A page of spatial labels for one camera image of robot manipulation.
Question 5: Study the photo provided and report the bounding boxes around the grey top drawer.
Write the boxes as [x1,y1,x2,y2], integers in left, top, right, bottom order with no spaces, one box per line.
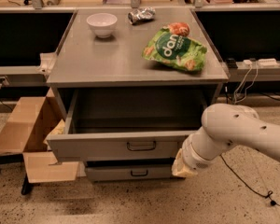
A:
[48,87,206,161]

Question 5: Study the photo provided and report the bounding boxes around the grey drawer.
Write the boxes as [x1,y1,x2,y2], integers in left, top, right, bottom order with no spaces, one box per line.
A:
[85,164,172,182]
[48,87,206,161]

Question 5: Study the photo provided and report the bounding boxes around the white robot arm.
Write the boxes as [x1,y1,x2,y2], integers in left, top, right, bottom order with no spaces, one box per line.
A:
[172,104,280,177]

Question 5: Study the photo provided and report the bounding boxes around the grey drawer cabinet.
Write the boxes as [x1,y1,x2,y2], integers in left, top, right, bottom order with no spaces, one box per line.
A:
[48,7,228,169]

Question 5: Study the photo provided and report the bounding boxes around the green chip bag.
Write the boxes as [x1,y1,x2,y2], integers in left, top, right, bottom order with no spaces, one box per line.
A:
[142,28,207,72]

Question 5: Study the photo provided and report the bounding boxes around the yellow packet in box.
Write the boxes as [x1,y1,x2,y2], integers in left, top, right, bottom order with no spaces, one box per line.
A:
[43,119,65,146]

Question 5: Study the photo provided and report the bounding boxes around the white power strip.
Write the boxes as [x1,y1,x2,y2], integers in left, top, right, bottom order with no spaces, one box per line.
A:
[243,58,280,68]

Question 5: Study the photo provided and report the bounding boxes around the crumpled silver foil bag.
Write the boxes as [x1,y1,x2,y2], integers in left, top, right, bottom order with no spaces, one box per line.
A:
[128,7,156,25]

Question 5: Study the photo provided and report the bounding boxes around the open cardboard box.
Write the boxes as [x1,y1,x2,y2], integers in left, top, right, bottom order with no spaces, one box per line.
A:
[0,90,79,183]

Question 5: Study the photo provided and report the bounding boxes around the white ceramic bowl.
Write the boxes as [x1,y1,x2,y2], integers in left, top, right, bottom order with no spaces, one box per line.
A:
[86,13,118,38]

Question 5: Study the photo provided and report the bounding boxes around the black top drawer handle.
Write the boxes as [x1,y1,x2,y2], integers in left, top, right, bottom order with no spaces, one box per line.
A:
[126,141,156,151]

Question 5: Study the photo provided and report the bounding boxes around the black floor cable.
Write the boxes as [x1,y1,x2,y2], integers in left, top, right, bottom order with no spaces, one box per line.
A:
[218,154,280,209]

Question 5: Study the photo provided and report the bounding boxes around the white charger cables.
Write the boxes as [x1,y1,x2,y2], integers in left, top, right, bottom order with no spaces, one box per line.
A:
[232,63,259,105]

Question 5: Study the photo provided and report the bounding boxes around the wall power outlet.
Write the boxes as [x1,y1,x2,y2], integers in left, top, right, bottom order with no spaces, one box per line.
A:
[0,76,9,90]

